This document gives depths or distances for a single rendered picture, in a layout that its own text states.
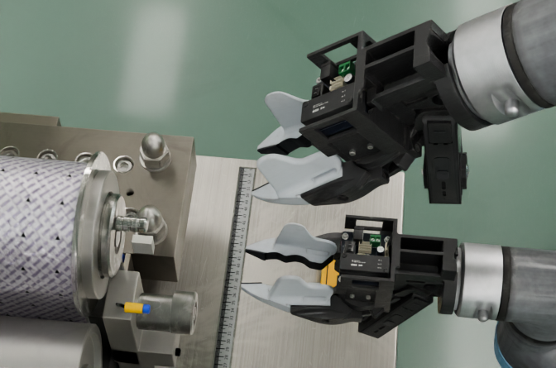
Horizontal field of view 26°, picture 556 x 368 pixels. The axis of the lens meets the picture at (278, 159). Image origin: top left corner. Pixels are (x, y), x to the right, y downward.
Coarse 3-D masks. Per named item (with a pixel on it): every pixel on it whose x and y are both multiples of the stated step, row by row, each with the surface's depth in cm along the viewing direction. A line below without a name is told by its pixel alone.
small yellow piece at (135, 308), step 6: (120, 306) 106; (126, 306) 105; (132, 306) 105; (138, 306) 105; (144, 306) 106; (150, 306) 106; (126, 312) 106; (132, 312) 106; (138, 312) 106; (144, 312) 105
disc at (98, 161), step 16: (96, 160) 105; (80, 192) 102; (80, 208) 101; (80, 224) 101; (80, 240) 102; (80, 256) 102; (80, 272) 103; (80, 288) 103; (80, 304) 104; (96, 304) 111
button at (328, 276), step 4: (332, 264) 143; (324, 268) 143; (328, 268) 143; (332, 268) 143; (324, 272) 142; (328, 272) 142; (332, 272) 142; (336, 272) 142; (324, 276) 142; (328, 276) 142; (332, 276) 142; (336, 276) 142; (320, 280) 142; (324, 280) 142; (328, 280) 142; (332, 280) 142; (336, 280) 142; (328, 284) 141; (332, 284) 141; (336, 284) 141
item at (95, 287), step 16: (96, 176) 105; (112, 176) 108; (96, 192) 104; (112, 192) 109; (96, 208) 103; (96, 224) 103; (96, 240) 103; (96, 256) 104; (96, 272) 104; (96, 288) 105
